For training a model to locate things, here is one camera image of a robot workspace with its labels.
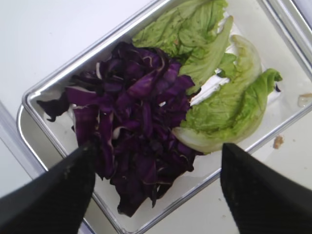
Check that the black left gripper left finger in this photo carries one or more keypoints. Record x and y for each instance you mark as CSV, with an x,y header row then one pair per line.
x,y
56,201

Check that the metal serving tray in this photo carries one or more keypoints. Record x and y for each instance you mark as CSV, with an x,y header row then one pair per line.
x,y
36,136

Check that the green lettuce leaves in box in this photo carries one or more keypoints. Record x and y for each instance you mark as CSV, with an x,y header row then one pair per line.
x,y
231,88

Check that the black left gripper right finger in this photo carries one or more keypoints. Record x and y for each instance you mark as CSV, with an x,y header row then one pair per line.
x,y
261,200

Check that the shredded purple cabbage pile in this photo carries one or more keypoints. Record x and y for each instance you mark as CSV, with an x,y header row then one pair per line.
x,y
130,105

